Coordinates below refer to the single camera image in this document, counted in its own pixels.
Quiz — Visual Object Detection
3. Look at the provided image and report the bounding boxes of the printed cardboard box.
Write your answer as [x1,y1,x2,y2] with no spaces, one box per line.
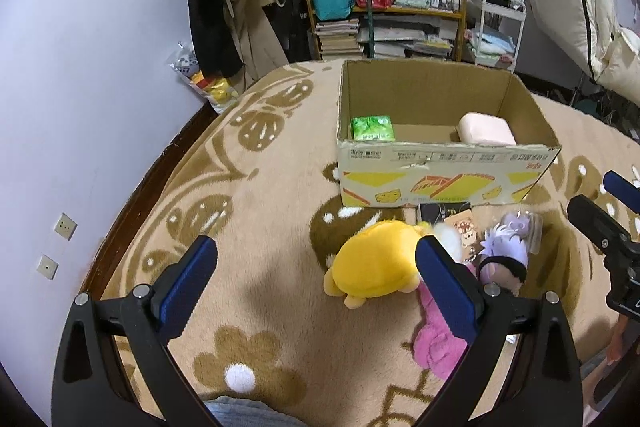
[336,59,562,208]

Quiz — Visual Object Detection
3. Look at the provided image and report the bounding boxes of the pile of books and papers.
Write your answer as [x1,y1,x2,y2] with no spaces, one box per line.
[372,14,457,60]

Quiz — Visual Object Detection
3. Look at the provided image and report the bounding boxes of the person's jeans leg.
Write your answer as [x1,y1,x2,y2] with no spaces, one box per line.
[200,396,306,427]

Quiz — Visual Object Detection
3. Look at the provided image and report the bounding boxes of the stack of books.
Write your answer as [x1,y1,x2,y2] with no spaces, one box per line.
[314,18,368,60]

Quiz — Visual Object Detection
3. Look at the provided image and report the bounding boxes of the purple-haired plush doll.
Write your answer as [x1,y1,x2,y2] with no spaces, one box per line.
[475,213,545,298]

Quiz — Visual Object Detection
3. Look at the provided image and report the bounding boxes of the white wall socket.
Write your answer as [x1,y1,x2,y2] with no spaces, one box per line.
[54,213,78,240]
[37,254,60,280]

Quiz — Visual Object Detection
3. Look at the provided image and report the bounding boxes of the yellow plush toy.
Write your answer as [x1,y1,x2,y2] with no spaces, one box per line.
[322,218,436,309]

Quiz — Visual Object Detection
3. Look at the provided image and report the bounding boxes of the plastic bag of snacks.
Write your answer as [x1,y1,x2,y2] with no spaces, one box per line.
[170,49,241,115]

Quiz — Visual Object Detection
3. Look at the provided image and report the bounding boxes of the black coat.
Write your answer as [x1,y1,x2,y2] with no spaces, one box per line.
[185,0,246,78]

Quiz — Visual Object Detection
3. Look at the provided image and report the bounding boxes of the cream quilt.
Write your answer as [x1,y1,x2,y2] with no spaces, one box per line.
[595,27,640,108]

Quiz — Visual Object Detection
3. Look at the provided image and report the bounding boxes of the person's right forearm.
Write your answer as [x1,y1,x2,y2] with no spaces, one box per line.
[582,314,640,413]

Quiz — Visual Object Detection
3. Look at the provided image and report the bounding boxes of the beige flower-pattern blanket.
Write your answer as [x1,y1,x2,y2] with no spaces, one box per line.
[85,59,640,427]

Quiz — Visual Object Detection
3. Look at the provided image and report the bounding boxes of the green tissue pack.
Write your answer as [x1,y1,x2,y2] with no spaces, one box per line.
[350,116,397,142]

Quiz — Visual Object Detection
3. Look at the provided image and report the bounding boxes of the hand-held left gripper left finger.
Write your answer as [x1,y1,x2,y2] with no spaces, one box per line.
[51,234,221,427]

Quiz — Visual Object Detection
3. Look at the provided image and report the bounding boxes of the pink plush toy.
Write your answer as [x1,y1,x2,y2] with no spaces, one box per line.
[412,279,471,382]

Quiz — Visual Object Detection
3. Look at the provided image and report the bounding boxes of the white fluffy keychain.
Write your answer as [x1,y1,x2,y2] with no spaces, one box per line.
[432,219,483,265]

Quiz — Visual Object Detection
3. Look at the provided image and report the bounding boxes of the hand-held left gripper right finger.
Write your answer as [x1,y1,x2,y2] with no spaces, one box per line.
[415,234,586,427]

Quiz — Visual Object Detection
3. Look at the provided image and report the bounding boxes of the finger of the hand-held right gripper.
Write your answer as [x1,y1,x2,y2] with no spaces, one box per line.
[567,194,640,260]
[602,170,640,210]

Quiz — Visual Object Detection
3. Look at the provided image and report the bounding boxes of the white trolley cart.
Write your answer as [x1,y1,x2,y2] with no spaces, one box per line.
[467,0,527,75]

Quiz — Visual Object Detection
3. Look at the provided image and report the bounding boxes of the beige coat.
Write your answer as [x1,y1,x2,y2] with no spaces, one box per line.
[222,0,291,80]

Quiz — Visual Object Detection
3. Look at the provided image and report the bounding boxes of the black tissue pack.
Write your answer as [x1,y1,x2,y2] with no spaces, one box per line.
[416,202,475,228]

